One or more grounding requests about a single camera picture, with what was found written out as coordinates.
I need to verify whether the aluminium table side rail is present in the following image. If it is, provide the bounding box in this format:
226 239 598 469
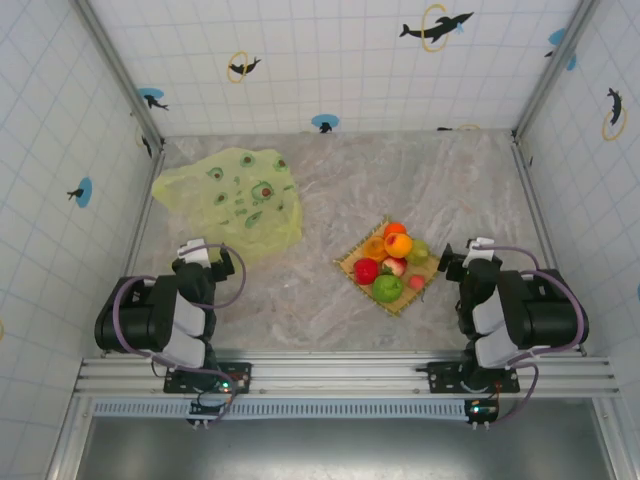
121 149 167 281
509 132 587 357

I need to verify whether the white slotted cable duct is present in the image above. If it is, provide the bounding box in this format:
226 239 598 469
92 398 471 419

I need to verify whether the orange peach with red blush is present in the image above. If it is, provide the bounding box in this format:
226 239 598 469
383 232 414 259

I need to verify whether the grey metal panel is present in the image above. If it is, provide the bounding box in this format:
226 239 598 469
74 414 617 480

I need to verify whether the red and white peach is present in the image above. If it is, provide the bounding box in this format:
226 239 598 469
380 255 409 277

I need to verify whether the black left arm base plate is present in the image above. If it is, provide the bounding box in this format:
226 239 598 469
163 360 253 396

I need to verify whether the woven bamboo mat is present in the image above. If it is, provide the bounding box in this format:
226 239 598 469
333 214 442 318

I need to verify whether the aluminium mounting rail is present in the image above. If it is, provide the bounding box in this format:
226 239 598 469
73 351 621 400

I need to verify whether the green pear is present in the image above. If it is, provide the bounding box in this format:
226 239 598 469
404 238 432 266

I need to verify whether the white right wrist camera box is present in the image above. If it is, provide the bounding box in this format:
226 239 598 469
465 237 504 270

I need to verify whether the yellow-green avocado print plastic bag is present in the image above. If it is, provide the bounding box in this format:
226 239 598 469
151 147 305 266

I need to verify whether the green apple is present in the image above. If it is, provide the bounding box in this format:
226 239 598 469
371 273 405 303

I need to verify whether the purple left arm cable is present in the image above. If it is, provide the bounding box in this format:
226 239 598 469
110 242 247 424

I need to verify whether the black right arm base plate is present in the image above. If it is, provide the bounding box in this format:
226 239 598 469
426 360 521 396

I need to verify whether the red apple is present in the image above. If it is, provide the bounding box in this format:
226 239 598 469
353 257 380 286

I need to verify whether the aluminium frame post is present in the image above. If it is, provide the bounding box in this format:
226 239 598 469
512 0 601 140
72 0 167 152

